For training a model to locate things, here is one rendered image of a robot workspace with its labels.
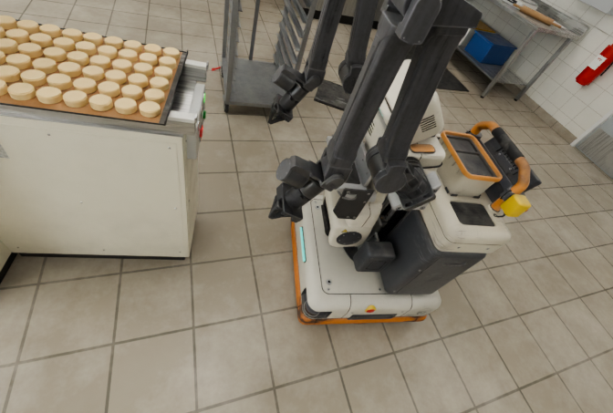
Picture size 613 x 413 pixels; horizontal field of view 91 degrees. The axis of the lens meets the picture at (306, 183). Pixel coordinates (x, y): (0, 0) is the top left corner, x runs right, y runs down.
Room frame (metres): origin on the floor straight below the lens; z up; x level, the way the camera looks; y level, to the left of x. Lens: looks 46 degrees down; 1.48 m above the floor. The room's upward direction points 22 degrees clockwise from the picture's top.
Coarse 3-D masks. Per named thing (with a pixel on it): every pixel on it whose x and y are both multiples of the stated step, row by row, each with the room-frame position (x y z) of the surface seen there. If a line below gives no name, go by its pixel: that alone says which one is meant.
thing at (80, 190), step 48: (192, 96) 0.79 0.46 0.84; (0, 144) 0.42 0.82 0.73; (48, 144) 0.47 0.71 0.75; (96, 144) 0.51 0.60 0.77; (144, 144) 0.56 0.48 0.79; (0, 192) 0.39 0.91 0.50; (48, 192) 0.44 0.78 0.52; (96, 192) 0.49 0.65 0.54; (144, 192) 0.55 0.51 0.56; (192, 192) 0.73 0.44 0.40; (48, 240) 0.40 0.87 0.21; (96, 240) 0.47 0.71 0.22; (144, 240) 0.53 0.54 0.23
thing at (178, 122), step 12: (0, 108) 0.45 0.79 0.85; (12, 108) 0.46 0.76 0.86; (24, 108) 0.47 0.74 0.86; (72, 120) 0.50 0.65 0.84; (84, 120) 0.52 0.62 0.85; (96, 120) 0.53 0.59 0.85; (108, 120) 0.54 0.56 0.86; (120, 120) 0.55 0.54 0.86; (168, 120) 0.60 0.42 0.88; (180, 120) 0.61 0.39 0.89; (192, 120) 0.62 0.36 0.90; (168, 132) 0.59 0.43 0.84; (180, 132) 0.61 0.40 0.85; (192, 132) 0.62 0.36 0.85
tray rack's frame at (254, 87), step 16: (224, 0) 2.29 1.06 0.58; (256, 0) 2.40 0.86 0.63; (224, 16) 2.27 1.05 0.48; (256, 16) 2.41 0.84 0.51; (224, 32) 2.28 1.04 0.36; (224, 48) 2.28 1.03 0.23; (224, 64) 2.19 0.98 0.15; (240, 64) 2.28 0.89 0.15; (256, 64) 2.38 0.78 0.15; (272, 64) 2.48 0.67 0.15; (224, 80) 1.97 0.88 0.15; (240, 80) 2.05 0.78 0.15; (256, 80) 2.13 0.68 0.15; (224, 96) 1.82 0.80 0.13; (240, 96) 1.86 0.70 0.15; (256, 96) 1.93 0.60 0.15; (272, 96) 2.01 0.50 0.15
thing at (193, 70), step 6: (186, 60) 0.88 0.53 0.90; (192, 60) 0.90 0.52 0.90; (186, 66) 0.87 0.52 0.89; (192, 66) 0.87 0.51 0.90; (198, 66) 0.88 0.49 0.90; (204, 66) 0.89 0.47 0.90; (186, 72) 0.87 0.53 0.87; (192, 72) 0.87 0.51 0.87; (198, 72) 0.88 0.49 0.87; (204, 72) 0.89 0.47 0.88; (186, 78) 0.87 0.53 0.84; (192, 78) 0.87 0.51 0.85; (198, 78) 0.88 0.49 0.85; (204, 78) 0.89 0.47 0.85
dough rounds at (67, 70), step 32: (0, 32) 0.64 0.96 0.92; (32, 32) 0.71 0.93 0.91; (64, 32) 0.75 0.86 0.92; (0, 64) 0.54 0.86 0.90; (32, 64) 0.58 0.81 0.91; (64, 64) 0.61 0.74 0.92; (96, 64) 0.67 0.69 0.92; (128, 64) 0.72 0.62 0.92; (160, 64) 0.79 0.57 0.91; (0, 96) 0.45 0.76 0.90; (32, 96) 0.48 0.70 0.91; (64, 96) 0.50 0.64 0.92; (96, 96) 0.54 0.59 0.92; (128, 96) 0.59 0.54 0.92; (160, 96) 0.64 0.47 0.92
